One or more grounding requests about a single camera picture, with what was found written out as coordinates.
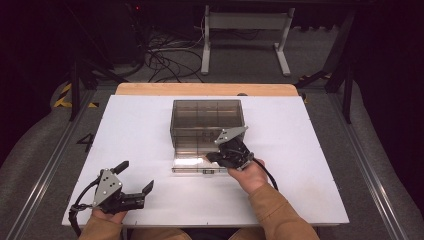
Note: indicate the smoky acrylic drawer organizer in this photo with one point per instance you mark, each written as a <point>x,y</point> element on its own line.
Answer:
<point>200,116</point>

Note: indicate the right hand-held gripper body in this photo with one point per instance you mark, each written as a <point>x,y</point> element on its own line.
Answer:
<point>235,150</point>

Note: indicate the yellow and black floor tape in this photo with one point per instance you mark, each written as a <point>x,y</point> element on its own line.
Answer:
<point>63,96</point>

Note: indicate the black metal stand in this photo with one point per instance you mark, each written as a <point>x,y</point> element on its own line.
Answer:
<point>346,83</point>
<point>75,86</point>

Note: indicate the person's right hand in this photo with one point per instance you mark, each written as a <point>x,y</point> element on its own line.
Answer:
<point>250,178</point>

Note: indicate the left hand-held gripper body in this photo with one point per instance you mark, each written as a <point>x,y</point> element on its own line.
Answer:
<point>108,190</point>

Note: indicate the person's left hand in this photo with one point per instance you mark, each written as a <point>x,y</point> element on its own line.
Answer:
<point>111,216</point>

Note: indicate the wooden table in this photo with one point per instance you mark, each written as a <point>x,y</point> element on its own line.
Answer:
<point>200,89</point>

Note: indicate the person's lap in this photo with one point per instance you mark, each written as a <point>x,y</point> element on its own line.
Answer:
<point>160,235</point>

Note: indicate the aluminium floor rail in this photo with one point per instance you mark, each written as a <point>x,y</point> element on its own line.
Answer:
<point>366,166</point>
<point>50,166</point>

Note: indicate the smoky acrylic drawer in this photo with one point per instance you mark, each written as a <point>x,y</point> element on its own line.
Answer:
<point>186,163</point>

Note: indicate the grey metal frame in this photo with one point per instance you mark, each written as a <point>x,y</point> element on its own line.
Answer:
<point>246,20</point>

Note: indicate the white table board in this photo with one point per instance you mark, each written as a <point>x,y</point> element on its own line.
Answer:
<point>133,133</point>

